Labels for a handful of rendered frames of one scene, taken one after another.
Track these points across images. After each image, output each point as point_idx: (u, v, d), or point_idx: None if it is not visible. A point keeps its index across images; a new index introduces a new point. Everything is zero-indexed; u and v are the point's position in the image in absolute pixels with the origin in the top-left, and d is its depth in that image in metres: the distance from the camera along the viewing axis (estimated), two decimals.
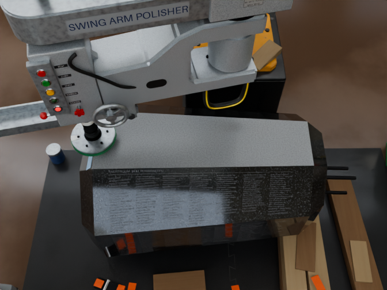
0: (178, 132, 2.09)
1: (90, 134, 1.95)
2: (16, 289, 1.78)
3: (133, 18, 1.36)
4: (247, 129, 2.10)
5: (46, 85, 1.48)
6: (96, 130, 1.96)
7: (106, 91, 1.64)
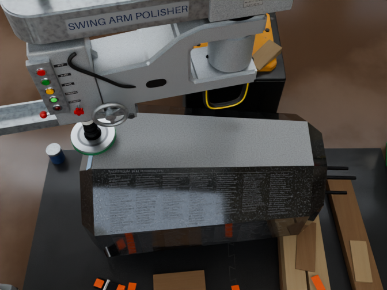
0: (178, 132, 2.09)
1: (90, 133, 1.96)
2: (16, 289, 1.78)
3: (132, 18, 1.36)
4: (247, 129, 2.10)
5: (46, 84, 1.49)
6: (95, 129, 1.96)
7: (105, 91, 1.64)
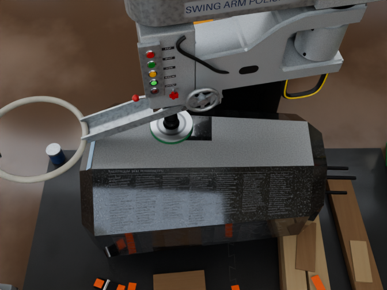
0: None
1: (170, 122, 2.02)
2: (16, 289, 1.78)
3: (246, 3, 1.40)
4: (247, 129, 2.10)
5: (152, 67, 1.53)
6: (176, 119, 2.03)
7: (200, 76, 1.68)
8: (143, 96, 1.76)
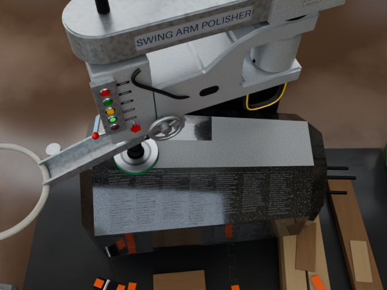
0: None
1: (135, 152, 1.93)
2: (16, 289, 1.78)
3: (198, 28, 1.33)
4: (247, 129, 2.10)
5: (109, 104, 1.44)
6: (140, 148, 1.94)
7: (160, 104, 1.60)
8: (102, 132, 1.66)
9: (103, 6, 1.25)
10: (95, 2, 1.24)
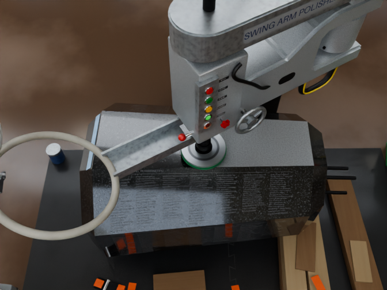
0: None
1: (206, 147, 1.92)
2: (16, 289, 1.78)
3: (296, 15, 1.37)
4: None
5: (209, 102, 1.44)
6: (210, 141, 1.92)
7: (246, 96, 1.62)
8: (189, 133, 1.66)
9: (212, 3, 1.25)
10: (204, 0, 1.25)
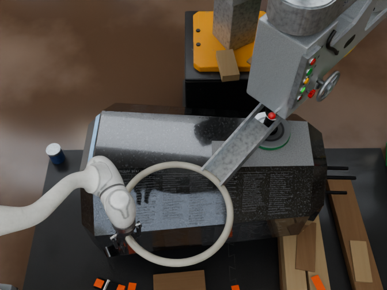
0: (178, 132, 2.09)
1: (275, 127, 2.01)
2: (16, 289, 1.78)
3: None
4: None
5: (310, 73, 1.51)
6: None
7: (323, 65, 1.71)
8: (277, 110, 1.72)
9: None
10: None
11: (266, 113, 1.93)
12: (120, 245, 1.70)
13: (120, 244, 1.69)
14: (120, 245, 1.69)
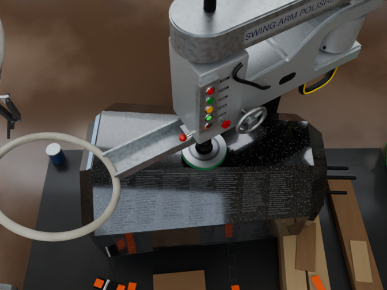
0: None
1: (207, 147, 1.91)
2: (16, 289, 1.78)
3: (296, 15, 1.37)
4: (247, 129, 2.10)
5: (211, 102, 1.44)
6: (211, 141, 1.92)
7: (246, 97, 1.62)
8: (189, 133, 1.66)
9: (213, 4, 1.25)
10: (204, 0, 1.25)
11: None
12: None
13: None
14: None
